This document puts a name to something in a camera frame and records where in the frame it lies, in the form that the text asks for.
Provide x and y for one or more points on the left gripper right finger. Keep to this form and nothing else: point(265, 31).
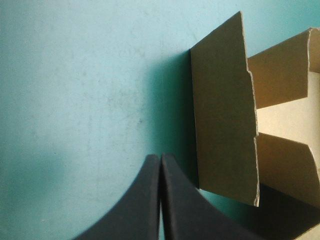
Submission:
point(185, 215)

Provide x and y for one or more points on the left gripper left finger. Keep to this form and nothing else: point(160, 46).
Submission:
point(135, 210)

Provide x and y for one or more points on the brown cardboard box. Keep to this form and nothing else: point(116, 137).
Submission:
point(225, 125)

